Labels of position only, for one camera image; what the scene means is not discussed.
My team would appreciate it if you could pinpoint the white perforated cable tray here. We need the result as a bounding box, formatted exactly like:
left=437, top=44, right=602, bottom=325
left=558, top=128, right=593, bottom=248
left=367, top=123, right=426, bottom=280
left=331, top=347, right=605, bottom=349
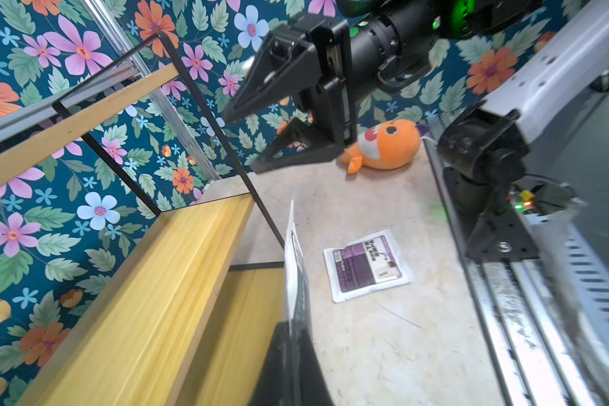
left=521, top=198, right=609, bottom=386

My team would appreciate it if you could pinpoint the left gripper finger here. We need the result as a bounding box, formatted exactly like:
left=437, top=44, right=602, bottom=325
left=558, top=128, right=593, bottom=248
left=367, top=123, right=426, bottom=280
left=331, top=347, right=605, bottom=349
left=249, top=321, right=333, bottom=405

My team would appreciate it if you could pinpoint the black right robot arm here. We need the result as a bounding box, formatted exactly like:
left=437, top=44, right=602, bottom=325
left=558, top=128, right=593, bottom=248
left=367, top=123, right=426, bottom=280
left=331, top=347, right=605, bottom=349
left=222, top=1, right=609, bottom=179

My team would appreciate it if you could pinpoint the orange plush fish toy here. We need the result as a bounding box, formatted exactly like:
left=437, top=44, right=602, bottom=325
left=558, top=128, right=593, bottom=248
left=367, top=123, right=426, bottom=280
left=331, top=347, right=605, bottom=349
left=339, top=119, right=429, bottom=174

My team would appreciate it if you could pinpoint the purple label coffee bag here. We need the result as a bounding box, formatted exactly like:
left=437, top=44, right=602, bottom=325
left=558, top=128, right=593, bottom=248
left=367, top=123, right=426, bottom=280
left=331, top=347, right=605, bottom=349
left=323, top=228, right=414, bottom=304

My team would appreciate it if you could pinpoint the yellow wooden three-tier shelf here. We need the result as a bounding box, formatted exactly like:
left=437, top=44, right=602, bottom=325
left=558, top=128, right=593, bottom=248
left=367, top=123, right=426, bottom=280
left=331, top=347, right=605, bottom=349
left=0, top=32, right=288, bottom=406

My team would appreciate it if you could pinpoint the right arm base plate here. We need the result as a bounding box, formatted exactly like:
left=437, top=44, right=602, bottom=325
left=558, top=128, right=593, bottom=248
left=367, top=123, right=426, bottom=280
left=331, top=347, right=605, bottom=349
left=435, top=108, right=544, bottom=264

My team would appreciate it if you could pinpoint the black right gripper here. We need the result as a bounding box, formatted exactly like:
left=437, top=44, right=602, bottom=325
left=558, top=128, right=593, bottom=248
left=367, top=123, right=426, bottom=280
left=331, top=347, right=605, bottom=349
left=222, top=13, right=351, bottom=174

